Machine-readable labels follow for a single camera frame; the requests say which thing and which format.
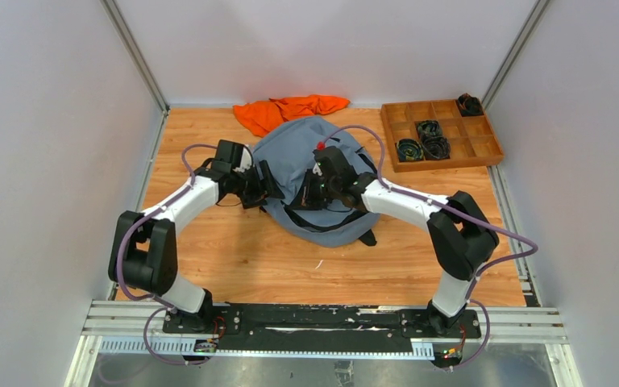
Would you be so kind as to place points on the rolled dark tie middle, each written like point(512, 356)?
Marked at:
point(429, 128)

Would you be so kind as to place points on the aluminium frame rail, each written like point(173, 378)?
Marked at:
point(115, 327)

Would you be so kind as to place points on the blue grey backpack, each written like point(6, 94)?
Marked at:
point(329, 229)

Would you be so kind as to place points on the orange cloth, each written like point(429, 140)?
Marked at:
point(263, 116)

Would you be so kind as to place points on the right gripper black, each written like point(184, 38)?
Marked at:
point(309, 201)

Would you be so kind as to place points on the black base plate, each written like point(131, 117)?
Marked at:
point(318, 328)

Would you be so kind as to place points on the rolled dark tie corner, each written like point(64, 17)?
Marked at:
point(469, 106)

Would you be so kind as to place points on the rolled dark tie lower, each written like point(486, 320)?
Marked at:
point(436, 148)

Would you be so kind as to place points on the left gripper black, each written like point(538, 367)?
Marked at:
point(261, 183)

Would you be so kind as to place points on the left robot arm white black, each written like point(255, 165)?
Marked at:
point(144, 252)

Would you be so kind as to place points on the wooden compartment tray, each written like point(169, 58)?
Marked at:
point(473, 140)

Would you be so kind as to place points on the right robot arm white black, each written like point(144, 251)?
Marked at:
point(462, 238)

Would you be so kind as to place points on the rolled dark tie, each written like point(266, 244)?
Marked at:
point(429, 128)
point(436, 148)

